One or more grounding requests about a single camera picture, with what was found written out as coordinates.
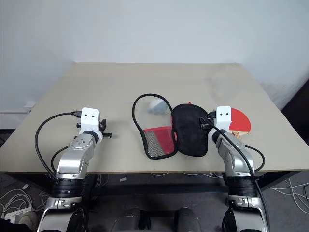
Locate black table frame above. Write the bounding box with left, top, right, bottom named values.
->
left=0, top=170, right=302, bottom=194

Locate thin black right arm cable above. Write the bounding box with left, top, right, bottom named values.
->
left=243, top=144, right=266, bottom=173

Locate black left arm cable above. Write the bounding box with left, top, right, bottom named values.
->
left=34, top=110, right=83, bottom=179

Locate white power strip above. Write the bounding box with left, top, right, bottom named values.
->
left=4, top=209, right=33, bottom=224

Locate white floor cable bundle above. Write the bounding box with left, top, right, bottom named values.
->
left=0, top=185, right=50, bottom=219
left=271, top=177, right=309, bottom=218

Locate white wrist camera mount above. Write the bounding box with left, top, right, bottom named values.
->
left=79, top=107, right=101, bottom=133
left=214, top=105, right=233, bottom=130

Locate red table tennis paddle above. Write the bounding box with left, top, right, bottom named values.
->
left=228, top=108, right=252, bottom=140

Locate white cable under table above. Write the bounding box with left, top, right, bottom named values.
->
left=149, top=171, right=225, bottom=179

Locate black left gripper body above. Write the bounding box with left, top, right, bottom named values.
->
left=99, top=128, right=114, bottom=139

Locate black mesh paddle case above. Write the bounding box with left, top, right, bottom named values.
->
left=132, top=93, right=210, bottom=160

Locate white fuzzy plush item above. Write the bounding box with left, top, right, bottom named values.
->
left=146, top=98, right=169, bottom=116

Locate dark grey rounded shape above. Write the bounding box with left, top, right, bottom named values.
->
left=177, top=207, right=202, bottom=232

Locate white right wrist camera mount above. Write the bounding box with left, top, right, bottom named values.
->
left=214, top=105, right=233, bottom=130

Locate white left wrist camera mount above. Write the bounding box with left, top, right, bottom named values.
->
left=79, top=107, right=101, bottom=133

